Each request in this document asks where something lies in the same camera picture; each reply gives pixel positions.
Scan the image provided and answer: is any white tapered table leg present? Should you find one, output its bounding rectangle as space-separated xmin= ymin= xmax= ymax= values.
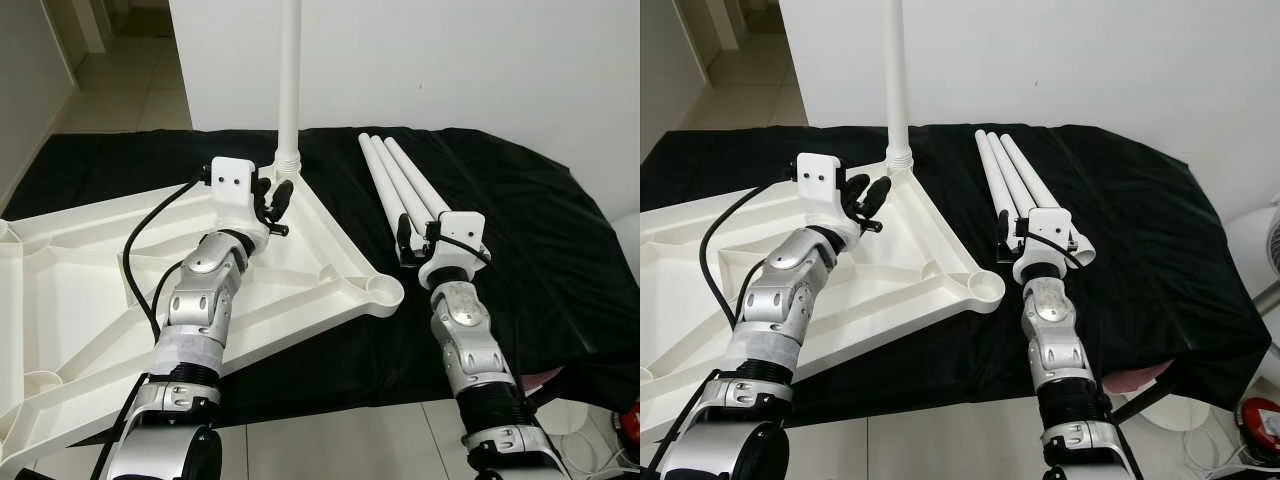
xmin=1000 ymin=132 xmax=1096 ymax=263
xmin=274 ymin=0 xmax=304 ymax=179
xmin=372 ymin=131 xmax=446 ymax=221
xmin=358 ymin=132 xmax=419 ymax=241
xmin=975 ymin=129 xmax=1021 ymax=226
xmin=884 ymin=0 xmax=913 ymax=173
xmin=386 ymin=134 xmax=471 ymax=219
xmin=988 ymin=129 xmax=1046 ymax=213

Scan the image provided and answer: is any white plastic children table top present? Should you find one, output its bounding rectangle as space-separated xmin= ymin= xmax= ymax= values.
xmin=0 ymin=165 xmax=406 ymax=473
xmin=640 ymin=160 xmax=1006 ymax=461

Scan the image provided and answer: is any black table cloth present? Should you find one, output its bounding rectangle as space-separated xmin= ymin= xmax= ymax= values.
xmin=0 ymin=125 xmax=640 ymax=411
xmin=640 ymin=122 xmax=1271 ymax=411

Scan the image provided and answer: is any pink rounded object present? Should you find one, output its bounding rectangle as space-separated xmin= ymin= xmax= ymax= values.
xmin=520 ymin=365 xmax=566 ymax=393
xmin=1105 ymin=362 xmax=1176 ymax=393

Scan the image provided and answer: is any black metal table leg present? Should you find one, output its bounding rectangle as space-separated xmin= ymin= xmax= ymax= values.
xmin=1110 ymin=385 xmax=1181 ymax=421
xmin=520 ymin=385 xmax=576 ymax=411

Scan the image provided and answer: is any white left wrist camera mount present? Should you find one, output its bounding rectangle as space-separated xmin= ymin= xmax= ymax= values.
xmin=208 ymin=157 xmax=263 ymax=241
xmin=795 ymin=152 xmax=851 ymax=236

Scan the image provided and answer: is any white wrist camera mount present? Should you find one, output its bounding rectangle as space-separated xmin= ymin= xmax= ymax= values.
xmin=1010 ymin=207 xmax=1081 ymax=286
xmin=795 ymin=152 xmax=851 ymax=236
xmin=208 ymin=157 xmax=263 ymax=241
xmin=418 ymin=210 xmax=489 ymax=291

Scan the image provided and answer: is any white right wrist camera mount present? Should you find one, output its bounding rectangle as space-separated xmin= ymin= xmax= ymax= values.
xmin=1010 ymin=207 xmax=1081 ymax=286
xmin=418 ymin=210 xmax=489 ymax=291

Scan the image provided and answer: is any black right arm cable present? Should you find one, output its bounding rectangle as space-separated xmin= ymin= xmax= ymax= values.
xmin=425 ymin=225 xmax=493 ymax=269
xmin=1020 ymin=225 xmax=1086 ymax=269

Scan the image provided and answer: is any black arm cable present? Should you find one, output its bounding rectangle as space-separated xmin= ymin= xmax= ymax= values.
xmin=90 ymin=172 xmax=216 ymax=480
xmin=650 ymin=175 xmax=801 ymax=480
xmin=1020 ymin=225 xmax=1086 ymax=269
xmin=425 ymin=225 xmax=493 ymax=269

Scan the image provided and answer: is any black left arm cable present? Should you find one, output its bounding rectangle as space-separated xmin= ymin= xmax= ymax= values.
xmin=650 ymin=175 xmax=801 ymax=480
xmin=90 ymin=172 xmax=216 ymax=480

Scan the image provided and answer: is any white door frame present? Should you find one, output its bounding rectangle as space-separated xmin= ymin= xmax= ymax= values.
xmin=40 ymin=0 xmax=113 ymax=56
xmin=690 ymin=0 xmax=746 ymax=51

